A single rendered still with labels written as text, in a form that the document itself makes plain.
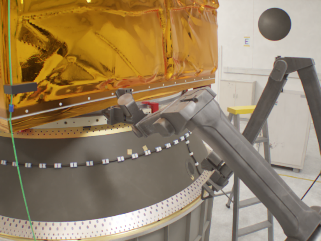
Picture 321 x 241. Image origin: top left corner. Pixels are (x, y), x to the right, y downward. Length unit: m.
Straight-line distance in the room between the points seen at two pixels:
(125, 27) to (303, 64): 0.81
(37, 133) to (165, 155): 0.72
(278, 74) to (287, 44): 7.77
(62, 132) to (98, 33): 0.54
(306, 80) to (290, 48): 7.75
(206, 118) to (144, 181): 0.96
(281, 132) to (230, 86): 3.96
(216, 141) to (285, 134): 4.35
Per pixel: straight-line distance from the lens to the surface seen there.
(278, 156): 4.91
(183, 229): 1.63
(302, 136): 4.76
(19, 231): 1.40
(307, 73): 0.86
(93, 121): 1.27
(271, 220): 2.93
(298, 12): 8.73
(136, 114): 0.89
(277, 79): 0.85
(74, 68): 1.03
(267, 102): 0.90
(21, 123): 0.97
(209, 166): 1.06
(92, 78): 1.09
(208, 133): 0.43
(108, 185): 1.30
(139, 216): 1.33
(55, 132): 1.33
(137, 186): 1.34
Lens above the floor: 1.99
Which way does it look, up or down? 14 degrees down
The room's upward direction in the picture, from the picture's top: straight up
